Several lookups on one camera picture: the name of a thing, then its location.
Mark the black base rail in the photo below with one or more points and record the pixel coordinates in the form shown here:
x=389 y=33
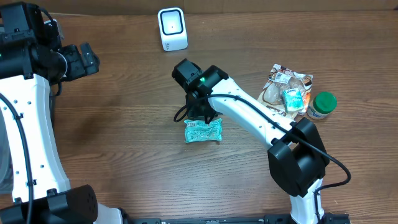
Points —
x=328 y=218

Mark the brown snack pouch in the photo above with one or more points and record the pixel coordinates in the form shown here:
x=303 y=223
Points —
x=281 y=78

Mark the teal tissue pack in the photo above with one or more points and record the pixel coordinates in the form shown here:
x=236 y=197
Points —
x=293 y=100

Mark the grey plastic basket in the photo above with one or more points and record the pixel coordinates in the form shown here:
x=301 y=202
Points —
x=6 y=172

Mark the teal snack bar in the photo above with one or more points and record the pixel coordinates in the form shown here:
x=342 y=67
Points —
x=198 y=130

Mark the orange tissue pack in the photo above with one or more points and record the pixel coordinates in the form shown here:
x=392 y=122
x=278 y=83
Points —
x=306 y=101

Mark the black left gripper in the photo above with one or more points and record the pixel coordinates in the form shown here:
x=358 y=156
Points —
x=81 y=68

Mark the green capped bottle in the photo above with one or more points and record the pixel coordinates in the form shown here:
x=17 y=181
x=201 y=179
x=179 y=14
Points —
x=322 y=105

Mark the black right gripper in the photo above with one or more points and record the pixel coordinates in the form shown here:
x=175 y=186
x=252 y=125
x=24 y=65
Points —
x=196 y=112

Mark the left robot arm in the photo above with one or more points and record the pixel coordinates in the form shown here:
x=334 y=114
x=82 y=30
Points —
x=33 y=59

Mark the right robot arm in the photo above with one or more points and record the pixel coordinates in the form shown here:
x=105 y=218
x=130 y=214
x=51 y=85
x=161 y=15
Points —
x=296 y=155

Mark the white barcode scanner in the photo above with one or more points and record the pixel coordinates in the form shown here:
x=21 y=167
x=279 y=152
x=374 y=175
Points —
x=173 y=32

